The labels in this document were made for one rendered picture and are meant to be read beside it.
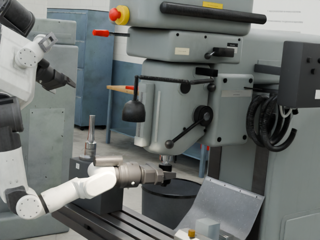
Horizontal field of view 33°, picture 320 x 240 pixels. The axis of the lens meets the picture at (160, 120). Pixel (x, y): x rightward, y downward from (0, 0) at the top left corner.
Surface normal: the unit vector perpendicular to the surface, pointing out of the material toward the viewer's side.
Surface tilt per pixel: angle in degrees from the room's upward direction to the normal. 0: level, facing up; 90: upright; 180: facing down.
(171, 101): 90
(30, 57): 115
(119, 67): 90
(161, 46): 90
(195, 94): 90
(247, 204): 63
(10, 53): 57
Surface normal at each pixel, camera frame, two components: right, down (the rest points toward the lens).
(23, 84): 0.73, -0.41
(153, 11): 0.00, 0.15
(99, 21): 0.63, 0.17
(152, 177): 0.41, 0.18
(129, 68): -0.77, 0.04
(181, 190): -0.31, 0.06
